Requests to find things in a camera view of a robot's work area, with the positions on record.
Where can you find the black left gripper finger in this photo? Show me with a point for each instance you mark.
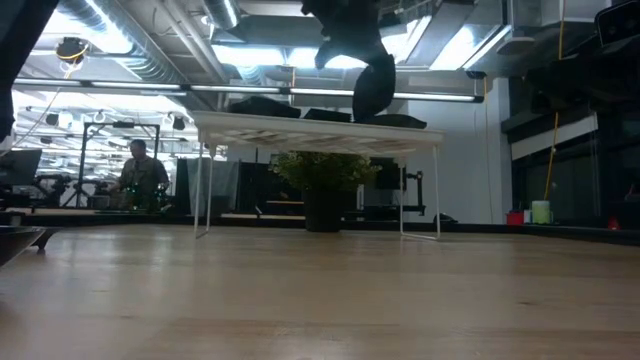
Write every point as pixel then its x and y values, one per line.
pixel 375 90

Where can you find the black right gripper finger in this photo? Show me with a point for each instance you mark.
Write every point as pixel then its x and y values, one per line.
pixel 545 85

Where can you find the black oval plate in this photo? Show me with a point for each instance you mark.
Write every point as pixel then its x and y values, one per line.
pixel 15 242
pixel 405 121

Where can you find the black wavy square plate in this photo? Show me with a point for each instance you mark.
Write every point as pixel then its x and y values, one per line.
pixel 265 109

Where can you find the other station black robot arm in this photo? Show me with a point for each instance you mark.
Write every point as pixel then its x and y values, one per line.
pixel 52 182

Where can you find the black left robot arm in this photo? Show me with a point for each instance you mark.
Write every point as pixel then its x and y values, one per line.
pixel 20 50

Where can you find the black dome-shaped object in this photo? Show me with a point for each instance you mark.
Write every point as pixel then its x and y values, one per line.
pixel 445 219

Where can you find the overhead LED light bar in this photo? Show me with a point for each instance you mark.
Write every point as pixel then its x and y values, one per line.
pixel 330 92

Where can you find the black monitor on stand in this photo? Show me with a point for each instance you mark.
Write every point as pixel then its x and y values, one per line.
pixel 390 175

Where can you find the potted green artificial plant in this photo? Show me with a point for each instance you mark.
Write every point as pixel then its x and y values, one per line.
pixel 325 172

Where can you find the pale green cup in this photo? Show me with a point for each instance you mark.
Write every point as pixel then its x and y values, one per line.
pixel 541 212

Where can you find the red container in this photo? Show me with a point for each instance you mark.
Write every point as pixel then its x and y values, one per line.
pixel 515 218

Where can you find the grey fabric panel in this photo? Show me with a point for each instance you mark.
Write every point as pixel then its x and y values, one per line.
pixel 222 182

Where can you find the person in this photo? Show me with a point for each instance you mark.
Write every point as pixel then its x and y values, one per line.
pixel 142 175

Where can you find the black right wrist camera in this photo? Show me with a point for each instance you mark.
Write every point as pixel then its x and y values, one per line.
pixel 620 22

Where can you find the black gantry frame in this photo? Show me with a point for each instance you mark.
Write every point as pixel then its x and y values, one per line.
pixel 81 165

